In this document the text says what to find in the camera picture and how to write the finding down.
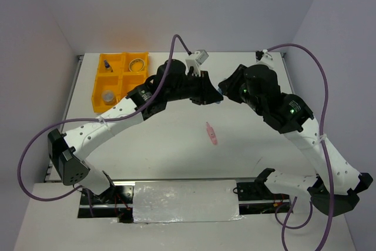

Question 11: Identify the beige masking tape roll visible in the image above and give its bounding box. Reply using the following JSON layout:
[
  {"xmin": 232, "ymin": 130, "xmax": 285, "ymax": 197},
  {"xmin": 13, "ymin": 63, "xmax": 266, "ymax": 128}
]
[{"xmin": 129, "ymin": 58, "xmax": 145, "ymax": 72}]

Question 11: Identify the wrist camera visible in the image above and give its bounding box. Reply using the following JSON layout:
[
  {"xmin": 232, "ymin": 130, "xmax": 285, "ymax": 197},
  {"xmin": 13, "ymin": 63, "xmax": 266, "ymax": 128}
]
[
  {"xmin": 255, "ymin": 49, "xmax": 274, "ymax": 69},
  {"xmin": 186, "ymin": 49, "xmax": 209, "ymax": 76}
]

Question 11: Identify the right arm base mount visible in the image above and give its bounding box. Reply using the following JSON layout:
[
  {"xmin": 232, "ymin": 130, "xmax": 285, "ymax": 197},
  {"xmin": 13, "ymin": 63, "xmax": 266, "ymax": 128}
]
[{"xmin": 233, "ymin": 182, "xmax": 290, "ymax": 216}]

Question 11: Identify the small purple-capped glue bottle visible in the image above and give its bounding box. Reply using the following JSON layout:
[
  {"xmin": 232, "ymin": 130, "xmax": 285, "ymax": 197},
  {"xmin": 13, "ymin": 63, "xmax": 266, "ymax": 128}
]
[{"xmin": 103, "ymin": 60, "xmax": 113, "ymax": 72}]

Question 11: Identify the clear round pin jar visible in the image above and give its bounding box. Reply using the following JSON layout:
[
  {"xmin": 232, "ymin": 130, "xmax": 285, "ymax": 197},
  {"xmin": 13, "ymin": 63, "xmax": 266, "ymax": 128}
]
[{"xmin": 101, "ymin": 90, "xmax": 116, "ymax": 105}]

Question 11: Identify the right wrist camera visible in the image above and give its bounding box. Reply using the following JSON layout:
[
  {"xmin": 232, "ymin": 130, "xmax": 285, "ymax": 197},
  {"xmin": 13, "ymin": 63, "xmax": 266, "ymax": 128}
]
[{"xmin": 255, "ymin": 49, "xmax": 274, "ymax": 69}]

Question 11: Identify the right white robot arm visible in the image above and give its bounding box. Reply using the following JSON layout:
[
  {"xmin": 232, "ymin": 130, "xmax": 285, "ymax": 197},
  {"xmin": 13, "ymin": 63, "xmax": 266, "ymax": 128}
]
[{"xmin": 219, "ymin": 65, "xmax": 373, "ymax": 216}]

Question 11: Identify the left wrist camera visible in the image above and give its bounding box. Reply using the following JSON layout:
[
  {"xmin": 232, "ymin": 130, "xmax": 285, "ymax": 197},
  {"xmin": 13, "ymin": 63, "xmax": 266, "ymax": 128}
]
[{"xmin": 186, "ymin": 49, "xmax": 209, "ymax": 76}]

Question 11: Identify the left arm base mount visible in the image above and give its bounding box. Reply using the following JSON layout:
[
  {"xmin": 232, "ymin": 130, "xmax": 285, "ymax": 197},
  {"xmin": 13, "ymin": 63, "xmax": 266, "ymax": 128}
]
[{"xmin": 77, "ymin": 185, "xmax": 135, "ymax": 223}]

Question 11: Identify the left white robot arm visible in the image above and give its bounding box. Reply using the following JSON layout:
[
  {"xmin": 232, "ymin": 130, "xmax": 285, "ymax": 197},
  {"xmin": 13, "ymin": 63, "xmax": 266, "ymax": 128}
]
[{"xmin": 48, "ymin": 59, "xmax": 223, "ymax": 203}]

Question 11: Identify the yellow four-compartment tray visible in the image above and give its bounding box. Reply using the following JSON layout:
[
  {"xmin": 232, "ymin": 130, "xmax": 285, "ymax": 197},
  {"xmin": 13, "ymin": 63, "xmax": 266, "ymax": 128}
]
[{"xmin": 92, "ymin": 52, "xmax": 149, "ymax": 113}]

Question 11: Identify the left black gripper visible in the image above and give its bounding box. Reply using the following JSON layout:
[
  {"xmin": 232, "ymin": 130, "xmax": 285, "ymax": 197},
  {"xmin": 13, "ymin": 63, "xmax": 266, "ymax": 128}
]
[{"xmin": 165, "ymin": 71, "xmax": 223, "ymax": 106}]

